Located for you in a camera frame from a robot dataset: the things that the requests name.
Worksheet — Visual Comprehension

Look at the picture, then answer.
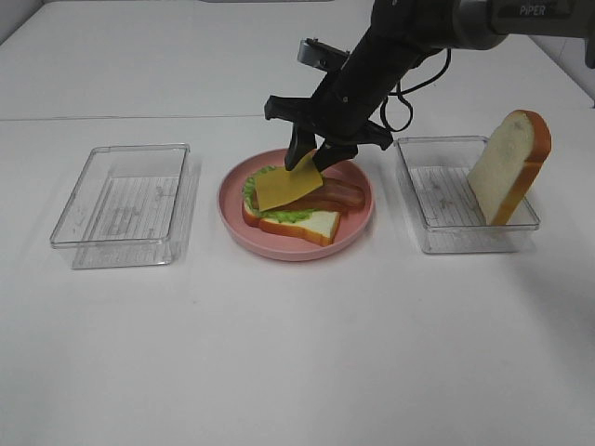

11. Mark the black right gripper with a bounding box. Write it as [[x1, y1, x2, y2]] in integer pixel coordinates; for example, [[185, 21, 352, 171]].
[[264, 46, 392, 171]]

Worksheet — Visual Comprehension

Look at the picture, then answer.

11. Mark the bacon strip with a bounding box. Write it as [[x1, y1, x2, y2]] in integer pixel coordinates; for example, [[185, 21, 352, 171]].
[[286, 177, 365, 213], [250, 188, 343, 214]]

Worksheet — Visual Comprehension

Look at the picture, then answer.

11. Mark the yellow cheese slice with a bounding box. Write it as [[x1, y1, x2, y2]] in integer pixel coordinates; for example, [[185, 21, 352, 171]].
[[255, 154, 324, 211]]

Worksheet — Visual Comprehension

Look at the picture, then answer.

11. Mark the green lettuce leaf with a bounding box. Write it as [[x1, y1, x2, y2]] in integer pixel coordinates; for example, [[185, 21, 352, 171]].
[[242, 165, 316, 223]]

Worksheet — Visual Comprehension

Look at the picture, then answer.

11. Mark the bread slice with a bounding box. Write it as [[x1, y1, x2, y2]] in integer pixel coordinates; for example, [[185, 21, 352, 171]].
[[467, 110, 551, 226], [242, 204, 347, 246]]

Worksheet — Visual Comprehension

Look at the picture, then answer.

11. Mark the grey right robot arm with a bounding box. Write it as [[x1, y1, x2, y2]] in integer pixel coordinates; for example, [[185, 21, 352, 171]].
[[264, 1, 594, 171]]

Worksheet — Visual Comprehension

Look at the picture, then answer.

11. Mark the pink round plate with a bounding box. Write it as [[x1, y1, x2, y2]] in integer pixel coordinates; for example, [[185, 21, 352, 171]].
[[218, 149, 375, 261]]

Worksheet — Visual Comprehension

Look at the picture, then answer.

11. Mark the right clear plastic tray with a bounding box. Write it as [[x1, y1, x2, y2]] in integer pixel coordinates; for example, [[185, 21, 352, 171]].
[[394, 136, 540, 255]]

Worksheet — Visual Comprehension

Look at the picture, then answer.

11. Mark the clear plastic tray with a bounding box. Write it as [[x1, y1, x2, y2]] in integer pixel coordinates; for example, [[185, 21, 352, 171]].
[[49, 144, 197, 269], [394, 136, 540, 255]]

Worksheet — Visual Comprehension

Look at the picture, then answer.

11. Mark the left clear plastic tray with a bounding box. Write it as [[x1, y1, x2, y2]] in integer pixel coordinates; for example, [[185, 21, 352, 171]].
[[49, 144, 197, 269]]

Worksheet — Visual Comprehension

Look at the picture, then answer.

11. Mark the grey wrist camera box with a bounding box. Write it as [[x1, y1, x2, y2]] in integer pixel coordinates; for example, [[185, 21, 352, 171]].
[[297, 38, 350, 72]]

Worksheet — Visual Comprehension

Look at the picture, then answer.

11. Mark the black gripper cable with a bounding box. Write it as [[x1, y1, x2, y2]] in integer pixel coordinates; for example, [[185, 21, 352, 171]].
[[379, 48, 453, 134]]

